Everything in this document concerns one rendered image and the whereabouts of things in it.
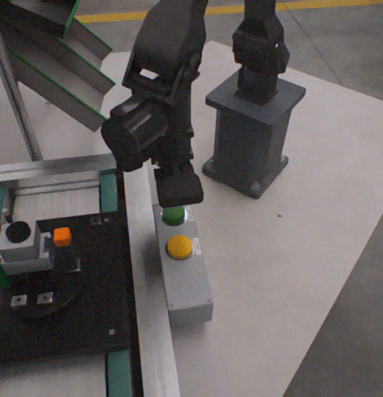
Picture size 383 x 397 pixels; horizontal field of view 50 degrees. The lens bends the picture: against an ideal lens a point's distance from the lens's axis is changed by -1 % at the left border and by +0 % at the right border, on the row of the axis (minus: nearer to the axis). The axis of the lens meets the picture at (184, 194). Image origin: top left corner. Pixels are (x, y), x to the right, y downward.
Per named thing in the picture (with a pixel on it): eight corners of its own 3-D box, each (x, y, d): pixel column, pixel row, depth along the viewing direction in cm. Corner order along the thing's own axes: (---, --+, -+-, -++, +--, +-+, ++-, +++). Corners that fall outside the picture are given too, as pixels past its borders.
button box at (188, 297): (189, 219, 79) (190, 198, 75) (212, 321, 65) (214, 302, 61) (153, 224, 78) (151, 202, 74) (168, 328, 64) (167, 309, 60)
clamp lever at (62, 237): (80, 257, 61) (68, 226, 56) (80, 268, 60) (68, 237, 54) (56, 260, 61) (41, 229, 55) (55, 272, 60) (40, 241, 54)
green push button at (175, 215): (183, 208, 74) (183, 201, 73) (187, 226, 72) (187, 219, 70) (160, 211, 74) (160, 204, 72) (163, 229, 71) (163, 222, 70)
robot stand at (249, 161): (288, 162, 96) (307, 88, 81) (257, 200, 88) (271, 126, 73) (235, 138, 101) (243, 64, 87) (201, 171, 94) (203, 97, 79)
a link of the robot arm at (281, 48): (248, 53, 79) (252, 19, 74) (291, 67, 75) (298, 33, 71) (230, 67, 75) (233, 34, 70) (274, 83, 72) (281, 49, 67)
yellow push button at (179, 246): (190, 239, 70) (190, 233, 68) (194, 260, 67) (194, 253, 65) (166, 243, 69) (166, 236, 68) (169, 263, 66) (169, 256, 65)
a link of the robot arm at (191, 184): (181, 77, 63) (141, 81, 62) (205, 160, 51) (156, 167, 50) (181, 120, 69) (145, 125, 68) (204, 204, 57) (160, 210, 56)
